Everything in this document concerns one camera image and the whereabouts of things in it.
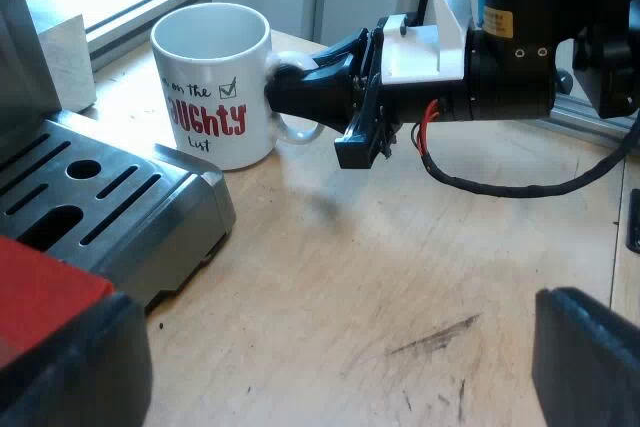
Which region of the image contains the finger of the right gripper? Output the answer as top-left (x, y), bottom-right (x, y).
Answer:
top-left (309, 28), bottom-right (375, 74)
top-left (264, 62), bottom-right (362, 136)

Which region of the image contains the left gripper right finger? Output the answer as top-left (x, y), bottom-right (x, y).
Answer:
top-left (530, 287), bottom-right (640, 427)

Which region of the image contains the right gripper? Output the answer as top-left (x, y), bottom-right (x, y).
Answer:
top-left (333, 14), bottom-right (557, 171)

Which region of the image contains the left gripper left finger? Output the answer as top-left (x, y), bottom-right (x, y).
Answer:
top-left (0, 291), bottom-right (154, 427)

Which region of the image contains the white mug red black print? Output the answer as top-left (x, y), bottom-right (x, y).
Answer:
top-left (150, 2), bottom-right (327, 172)

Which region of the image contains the steel espresso machine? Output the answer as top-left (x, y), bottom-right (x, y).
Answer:
top-left (0, 0), bottom-right (237, 317)

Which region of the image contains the metal block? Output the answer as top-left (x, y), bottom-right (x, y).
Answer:
top-left (36, 12), bottom-right (97, 114)

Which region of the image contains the aluminium rail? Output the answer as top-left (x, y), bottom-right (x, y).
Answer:
top-left (534, 69), bottom-right (640, 149)
top-left (82, 0), bottom-right (214, 73)

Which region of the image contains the filter holder with red-ended handle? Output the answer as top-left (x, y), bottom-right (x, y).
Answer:
top-left (0, 234), bottom-right (117, 369)

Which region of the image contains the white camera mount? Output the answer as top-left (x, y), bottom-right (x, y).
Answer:
top-left (377, 0), bottom-right (475, 85)

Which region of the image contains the black cable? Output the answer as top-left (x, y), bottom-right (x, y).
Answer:
top-left (412, 114), bottom-right (640, 199)

